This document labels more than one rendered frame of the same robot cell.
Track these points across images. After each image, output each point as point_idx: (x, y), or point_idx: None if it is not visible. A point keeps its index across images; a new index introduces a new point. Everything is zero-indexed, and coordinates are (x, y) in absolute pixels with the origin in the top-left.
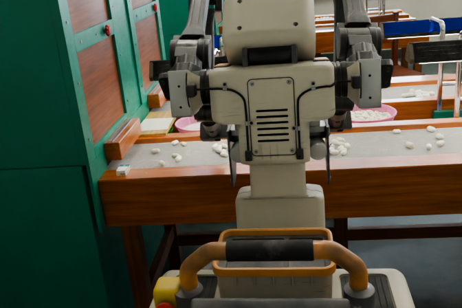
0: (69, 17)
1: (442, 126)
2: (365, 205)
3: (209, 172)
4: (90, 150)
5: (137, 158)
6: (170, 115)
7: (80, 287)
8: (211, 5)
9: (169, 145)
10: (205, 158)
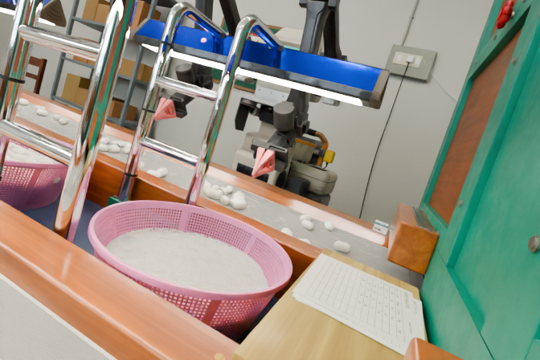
0: (483, 36)
1: None
2: None
3: (279, 188)
4: (423, 198)
5: (374, 259)
6: (297, 321)
7: None
8: (313, 0)
9: None
10: (264, 208)
